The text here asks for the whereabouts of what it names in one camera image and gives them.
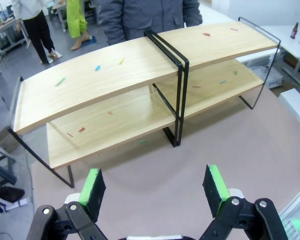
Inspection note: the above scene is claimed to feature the brown cardboard box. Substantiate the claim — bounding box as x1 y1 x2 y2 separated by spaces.
0 126 21 153

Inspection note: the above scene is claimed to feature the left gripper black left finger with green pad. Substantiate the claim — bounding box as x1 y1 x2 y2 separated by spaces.
26 168 108 240

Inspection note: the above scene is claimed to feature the clear plastic bin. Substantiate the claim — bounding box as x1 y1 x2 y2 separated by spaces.
279 182 300 240

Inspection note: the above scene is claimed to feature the brown glass bottle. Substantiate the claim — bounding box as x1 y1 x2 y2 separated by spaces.
290 22 300 40

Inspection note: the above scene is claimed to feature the white table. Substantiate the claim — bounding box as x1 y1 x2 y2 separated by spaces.
198 1 242 27
259 24 300 76

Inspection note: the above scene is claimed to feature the flat metal floor plate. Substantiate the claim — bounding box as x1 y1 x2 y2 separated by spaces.
46 50 63 65

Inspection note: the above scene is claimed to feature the narrow wooden two-tier shelf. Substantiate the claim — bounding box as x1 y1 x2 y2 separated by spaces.
144 16 281 148

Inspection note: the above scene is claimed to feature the person in grey jacket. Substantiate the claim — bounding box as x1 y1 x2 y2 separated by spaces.
97 0 203 46

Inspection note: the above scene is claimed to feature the grey-framed work desk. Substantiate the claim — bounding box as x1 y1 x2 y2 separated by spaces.
0 18 32 60

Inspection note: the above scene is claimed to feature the person in black trousers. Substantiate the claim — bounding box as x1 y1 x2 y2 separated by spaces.
11 0 60 65

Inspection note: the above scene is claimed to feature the blue-grey metal stand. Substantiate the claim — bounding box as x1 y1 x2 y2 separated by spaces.
0 146 18 187

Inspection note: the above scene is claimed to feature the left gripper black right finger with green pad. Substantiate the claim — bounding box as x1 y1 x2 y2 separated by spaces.
199 164 290 240

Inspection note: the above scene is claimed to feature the person in green apron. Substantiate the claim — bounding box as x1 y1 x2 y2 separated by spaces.
66 0 91 51

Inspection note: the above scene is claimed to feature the white foam box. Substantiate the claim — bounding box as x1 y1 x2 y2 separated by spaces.
278 88 300 133

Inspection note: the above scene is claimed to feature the wide wooden two-tier shelf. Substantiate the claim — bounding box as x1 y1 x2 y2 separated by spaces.
8 31 190 189

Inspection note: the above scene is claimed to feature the white grey appliance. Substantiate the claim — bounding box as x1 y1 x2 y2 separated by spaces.
249 63 283 90

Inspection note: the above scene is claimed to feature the black bag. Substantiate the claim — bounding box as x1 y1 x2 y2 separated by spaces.
0 186 26 213

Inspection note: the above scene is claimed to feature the small grey-legged desk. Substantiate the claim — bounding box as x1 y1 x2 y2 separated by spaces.
46 0 68 33

